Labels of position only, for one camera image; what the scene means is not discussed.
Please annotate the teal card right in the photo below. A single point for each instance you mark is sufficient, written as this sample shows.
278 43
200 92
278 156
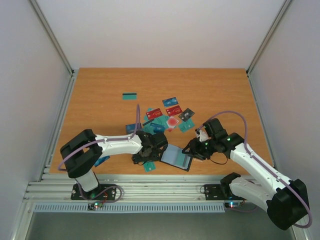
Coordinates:
186 126

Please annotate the teal card magnetic stripe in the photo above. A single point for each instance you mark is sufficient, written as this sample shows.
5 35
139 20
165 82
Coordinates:
129 96

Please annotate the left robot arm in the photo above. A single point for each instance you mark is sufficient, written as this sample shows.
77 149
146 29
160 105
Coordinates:
81 153

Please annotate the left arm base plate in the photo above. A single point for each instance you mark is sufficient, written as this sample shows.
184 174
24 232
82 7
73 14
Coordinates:
102 192

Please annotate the black leather card holder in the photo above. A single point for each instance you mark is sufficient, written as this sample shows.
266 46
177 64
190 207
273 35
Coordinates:
174 157

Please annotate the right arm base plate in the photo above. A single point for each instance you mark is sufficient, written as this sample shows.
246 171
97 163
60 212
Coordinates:
215 192

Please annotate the blue card top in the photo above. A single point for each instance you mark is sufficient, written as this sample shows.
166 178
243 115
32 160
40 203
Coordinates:
170 102

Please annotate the circuit board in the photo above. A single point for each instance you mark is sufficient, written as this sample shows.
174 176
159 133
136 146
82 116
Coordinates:
233 204
95 206

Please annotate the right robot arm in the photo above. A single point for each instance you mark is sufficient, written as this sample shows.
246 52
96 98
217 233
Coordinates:
284 200

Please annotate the blue card striped left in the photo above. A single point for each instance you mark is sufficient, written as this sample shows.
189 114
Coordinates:
132 128

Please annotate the right circuit board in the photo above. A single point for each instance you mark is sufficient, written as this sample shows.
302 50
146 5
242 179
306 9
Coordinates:
233 204

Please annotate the black VIP card right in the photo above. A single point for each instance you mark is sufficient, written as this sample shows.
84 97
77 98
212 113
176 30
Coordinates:
186 114

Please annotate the red vip card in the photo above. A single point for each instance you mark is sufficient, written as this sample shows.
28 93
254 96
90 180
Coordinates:
174 110
154 113

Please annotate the white red pattern card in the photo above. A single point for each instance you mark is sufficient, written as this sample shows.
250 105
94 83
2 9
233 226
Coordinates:
172 122

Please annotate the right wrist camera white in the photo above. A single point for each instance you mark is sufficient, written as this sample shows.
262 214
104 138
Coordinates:
201 135

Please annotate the blue card centre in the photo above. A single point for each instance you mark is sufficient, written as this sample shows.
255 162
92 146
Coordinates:
157 128

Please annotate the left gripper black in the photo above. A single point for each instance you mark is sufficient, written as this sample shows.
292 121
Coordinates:
155 157

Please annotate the left circuit board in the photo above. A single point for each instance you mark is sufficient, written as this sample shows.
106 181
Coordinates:
95 206

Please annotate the grey slotted cable duct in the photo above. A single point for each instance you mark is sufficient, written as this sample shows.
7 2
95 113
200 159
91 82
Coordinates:
128 208

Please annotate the red VIP card upper right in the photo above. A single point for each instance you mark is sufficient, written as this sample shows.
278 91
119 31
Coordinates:
174 110

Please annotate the red VIP card upper left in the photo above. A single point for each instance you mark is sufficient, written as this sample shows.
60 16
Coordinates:
154 113

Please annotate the blue card far left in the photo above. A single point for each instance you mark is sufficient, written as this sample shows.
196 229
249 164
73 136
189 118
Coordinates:
101 160

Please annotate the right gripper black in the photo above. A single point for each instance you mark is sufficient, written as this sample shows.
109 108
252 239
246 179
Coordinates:
195 149

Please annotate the teal VIP card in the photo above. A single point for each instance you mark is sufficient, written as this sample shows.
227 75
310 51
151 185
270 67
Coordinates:
149 166

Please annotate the aluminium rail frame front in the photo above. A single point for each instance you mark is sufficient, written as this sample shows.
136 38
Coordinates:
146 188

